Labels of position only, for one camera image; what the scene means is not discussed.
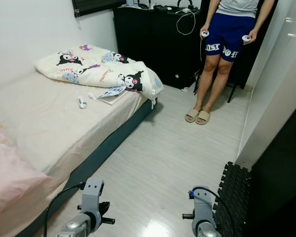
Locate dark teal bed frame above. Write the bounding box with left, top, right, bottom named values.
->
left=15, top=99, right=158, bottom=237

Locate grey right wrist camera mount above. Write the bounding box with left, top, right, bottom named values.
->
left=191, top=186, right=217, bottom=223

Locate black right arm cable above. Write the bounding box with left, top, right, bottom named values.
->
left=190, top=186, right=235, bottom=237

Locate white charger cable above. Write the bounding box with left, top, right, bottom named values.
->
left=177, top=8, right=197, bottom=36

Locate black dresser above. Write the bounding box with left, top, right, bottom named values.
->
left=112, top=5, right=206, bottom=89

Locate black cabinet panel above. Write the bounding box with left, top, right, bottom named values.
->
left=249, top=96, right=296, bottom=237

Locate black window blind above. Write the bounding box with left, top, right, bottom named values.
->
left=72, top=0, right=125, bottom=18

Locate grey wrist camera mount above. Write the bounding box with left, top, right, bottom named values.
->
left=191, top=186, right=217, bottom=223
left=81, top=178, right=105, bottom=218

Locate person in blue shorts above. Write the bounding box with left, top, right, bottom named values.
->
left=187, top=0, right=278, bottom=119

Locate beige slipper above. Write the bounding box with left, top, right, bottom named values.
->
left=185, top=109, right=200, bottom=123
left=195, top=111, right=212, bottom=125

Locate black foam puzzle mat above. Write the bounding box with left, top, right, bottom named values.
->
left=213, top=161, right=252, bottom=237

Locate white wardrobe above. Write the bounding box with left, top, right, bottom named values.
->
left=237, top=0, right=296, bottom=168

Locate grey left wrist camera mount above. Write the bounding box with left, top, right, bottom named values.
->
left=81, top=178, right=105, bottom=218

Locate black arched handle bag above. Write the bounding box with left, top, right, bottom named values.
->
left=177, top=0, right=199, bottom=13

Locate cream cartoon print quilt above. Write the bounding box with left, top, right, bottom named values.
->
left=35, top=44, right=163, bottom=101

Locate blue lettered white booklet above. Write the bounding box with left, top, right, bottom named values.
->
left=98, top=86, right=126, bottom=105

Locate beige bed mattress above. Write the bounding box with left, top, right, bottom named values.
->
left=0, top=73, right=148, bottom=237

